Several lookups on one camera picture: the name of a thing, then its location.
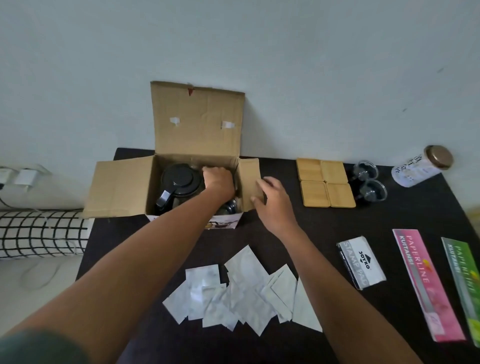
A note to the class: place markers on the pile of silver foil sachets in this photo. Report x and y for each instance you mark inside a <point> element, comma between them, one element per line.
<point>243,296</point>

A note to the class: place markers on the gold canister lid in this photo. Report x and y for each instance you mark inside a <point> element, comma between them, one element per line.
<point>439,156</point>

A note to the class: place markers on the person's left forearm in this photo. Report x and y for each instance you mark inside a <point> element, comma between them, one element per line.
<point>131,281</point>

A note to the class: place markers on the person's green shirt sleeve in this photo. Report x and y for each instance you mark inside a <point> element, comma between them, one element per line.
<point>37,348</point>

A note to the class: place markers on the red tea set box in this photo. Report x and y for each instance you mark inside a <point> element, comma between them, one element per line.
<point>195,112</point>

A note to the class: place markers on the black table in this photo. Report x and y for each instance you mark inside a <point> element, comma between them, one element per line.
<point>330,225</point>

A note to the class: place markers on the person's right hand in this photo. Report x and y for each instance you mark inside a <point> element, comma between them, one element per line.
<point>277,210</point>

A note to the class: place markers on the person's left hand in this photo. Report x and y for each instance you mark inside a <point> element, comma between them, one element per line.
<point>219,183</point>

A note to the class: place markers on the green receipt book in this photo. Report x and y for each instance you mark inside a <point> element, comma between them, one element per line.
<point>465,285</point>

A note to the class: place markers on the person's right forearm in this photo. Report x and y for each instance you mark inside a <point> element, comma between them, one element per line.
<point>337,300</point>

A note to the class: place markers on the black white checked bolster pillow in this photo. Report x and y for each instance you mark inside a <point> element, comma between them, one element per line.
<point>41,234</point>

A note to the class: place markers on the pink receipt book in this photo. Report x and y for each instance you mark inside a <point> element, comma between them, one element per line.
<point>427,285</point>

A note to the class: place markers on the white charger plug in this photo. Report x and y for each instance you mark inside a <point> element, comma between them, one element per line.
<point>25,178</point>
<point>5,175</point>

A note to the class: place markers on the white printed canister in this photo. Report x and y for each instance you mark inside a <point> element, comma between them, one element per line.
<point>412,172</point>

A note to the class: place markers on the glass teapot black lid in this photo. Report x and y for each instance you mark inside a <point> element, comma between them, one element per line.
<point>180,180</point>

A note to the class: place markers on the grey stamp pad box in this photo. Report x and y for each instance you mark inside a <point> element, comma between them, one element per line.
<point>362,262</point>

